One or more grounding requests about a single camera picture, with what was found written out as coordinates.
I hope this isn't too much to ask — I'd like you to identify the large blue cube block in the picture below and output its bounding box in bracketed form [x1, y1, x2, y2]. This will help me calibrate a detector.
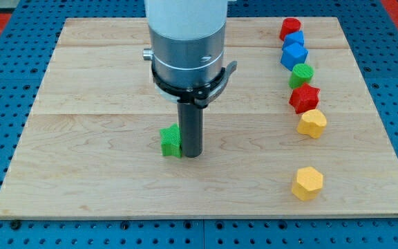
[281, 43, 309, 71]

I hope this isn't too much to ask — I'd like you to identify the small blue pentagon block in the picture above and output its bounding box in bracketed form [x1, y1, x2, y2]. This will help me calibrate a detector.
[282, 30, 305, 49]

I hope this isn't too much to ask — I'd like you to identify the yellow heart block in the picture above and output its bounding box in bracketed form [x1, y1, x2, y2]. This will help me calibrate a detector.
[296, 109, 328, 138]

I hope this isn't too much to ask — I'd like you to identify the black clamp ring mount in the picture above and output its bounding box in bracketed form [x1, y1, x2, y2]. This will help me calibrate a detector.
[151, 61, 237, 109]

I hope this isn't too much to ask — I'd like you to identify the green cylinder block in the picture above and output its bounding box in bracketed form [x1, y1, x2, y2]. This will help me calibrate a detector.
[288, 64, 314, 89]

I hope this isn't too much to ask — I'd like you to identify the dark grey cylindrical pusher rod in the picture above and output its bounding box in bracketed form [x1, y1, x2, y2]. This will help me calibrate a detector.
[178, 103, 203, 158]

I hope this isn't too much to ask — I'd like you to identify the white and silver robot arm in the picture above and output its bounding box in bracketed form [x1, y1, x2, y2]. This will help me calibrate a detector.
[143, 0, 237, 158]

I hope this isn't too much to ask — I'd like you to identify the green star block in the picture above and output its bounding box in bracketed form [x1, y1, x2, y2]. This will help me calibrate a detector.
[160, 124, 182, 158]

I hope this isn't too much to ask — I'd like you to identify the red star block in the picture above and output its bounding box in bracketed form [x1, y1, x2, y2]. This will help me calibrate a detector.
[289, 82, 321, 114]

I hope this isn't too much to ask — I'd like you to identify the red cylinder block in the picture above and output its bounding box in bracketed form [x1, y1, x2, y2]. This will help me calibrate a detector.
[279, 17, 301, 41]

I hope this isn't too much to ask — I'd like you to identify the yellow hexagon block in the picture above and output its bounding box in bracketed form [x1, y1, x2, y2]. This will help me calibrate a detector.
[291, 167, 324, 201]

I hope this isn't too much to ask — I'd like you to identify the light wooden board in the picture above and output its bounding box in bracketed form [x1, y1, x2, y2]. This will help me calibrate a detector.
[0, 17, 398, 220]

